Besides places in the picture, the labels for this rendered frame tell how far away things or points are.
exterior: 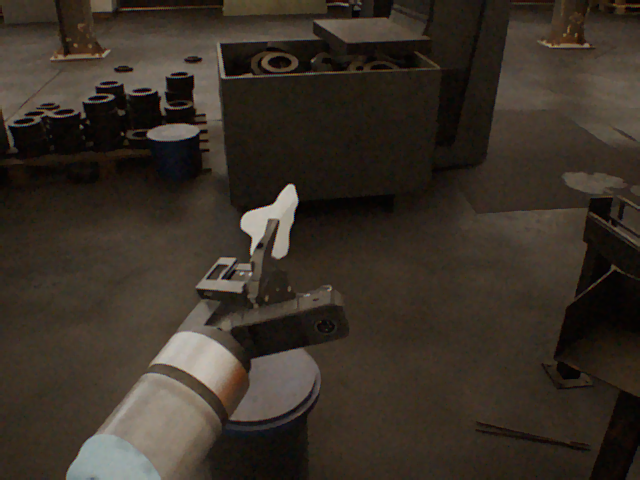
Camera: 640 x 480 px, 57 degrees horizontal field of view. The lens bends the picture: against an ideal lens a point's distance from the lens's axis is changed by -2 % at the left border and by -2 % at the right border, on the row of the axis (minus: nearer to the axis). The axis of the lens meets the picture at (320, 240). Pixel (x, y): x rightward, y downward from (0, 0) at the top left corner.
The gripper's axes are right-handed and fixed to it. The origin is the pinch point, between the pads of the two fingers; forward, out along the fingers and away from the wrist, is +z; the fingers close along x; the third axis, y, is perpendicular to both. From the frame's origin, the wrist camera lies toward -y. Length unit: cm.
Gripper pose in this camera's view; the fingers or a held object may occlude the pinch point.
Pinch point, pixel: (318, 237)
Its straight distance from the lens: 71.0
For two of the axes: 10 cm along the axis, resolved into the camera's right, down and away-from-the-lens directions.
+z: 4.2, -6.1, 6.7
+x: 2.9, 7.9, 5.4
